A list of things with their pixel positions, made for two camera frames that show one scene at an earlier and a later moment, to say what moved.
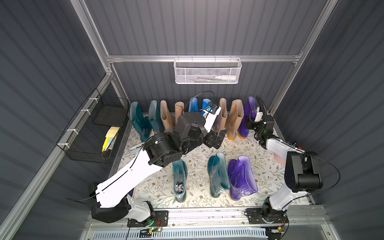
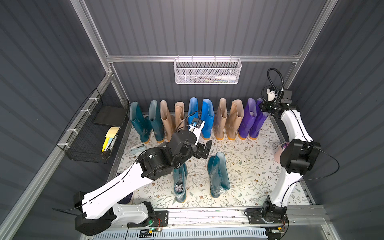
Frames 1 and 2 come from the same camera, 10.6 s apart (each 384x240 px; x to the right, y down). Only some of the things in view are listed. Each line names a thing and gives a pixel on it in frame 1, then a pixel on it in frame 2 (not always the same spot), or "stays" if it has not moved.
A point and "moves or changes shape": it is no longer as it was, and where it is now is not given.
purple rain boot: (250, 114) stays
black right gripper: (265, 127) -> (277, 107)
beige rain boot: (220, 124) stays
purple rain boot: (242, 180) moves or changes shape
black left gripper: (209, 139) -> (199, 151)
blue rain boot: (193, 105) stays
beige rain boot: (179, 110) stays
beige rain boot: (235, 114) stays
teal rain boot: (180, 173) stays
